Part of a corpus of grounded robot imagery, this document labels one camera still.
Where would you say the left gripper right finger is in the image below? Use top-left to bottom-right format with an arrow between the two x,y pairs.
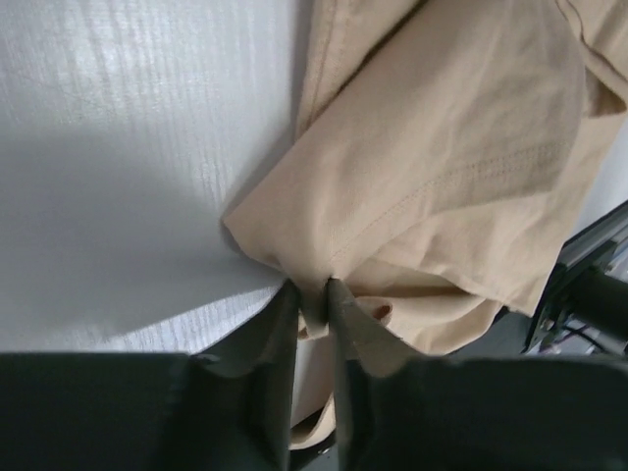
326,279 -> 627,470

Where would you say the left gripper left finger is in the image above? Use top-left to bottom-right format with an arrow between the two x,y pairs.
1,283 -> 298,470

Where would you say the beige t shirt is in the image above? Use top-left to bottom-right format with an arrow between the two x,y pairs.
220,0 -> 628,450

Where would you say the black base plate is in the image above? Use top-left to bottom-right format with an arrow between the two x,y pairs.
524,203 -> 627,351

